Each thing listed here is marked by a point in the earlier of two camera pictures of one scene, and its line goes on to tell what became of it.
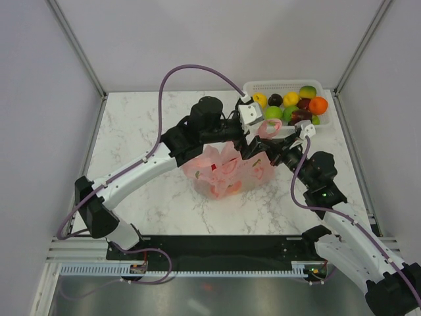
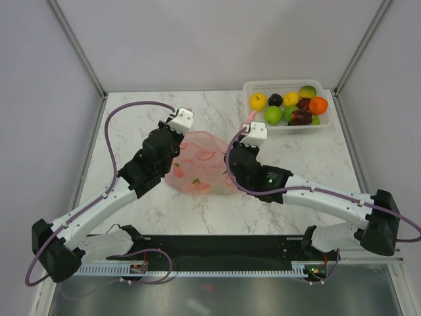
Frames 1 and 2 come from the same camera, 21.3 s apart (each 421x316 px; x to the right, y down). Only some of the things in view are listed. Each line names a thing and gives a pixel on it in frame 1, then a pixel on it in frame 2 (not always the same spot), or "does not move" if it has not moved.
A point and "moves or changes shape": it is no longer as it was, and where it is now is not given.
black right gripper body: x=286 y=154 → x=254 y=150
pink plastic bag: x=220 y=170 moves or changes shape
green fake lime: x=287 y=111 does not move
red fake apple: x=304 y=103 does not move
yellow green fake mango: x=307 y=91 does not move
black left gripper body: x=228 y=130 → x=177 y=138
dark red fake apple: x=298 y=115 does not move
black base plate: x=227 y=249 does not move
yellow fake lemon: x=291 y=99 does not move
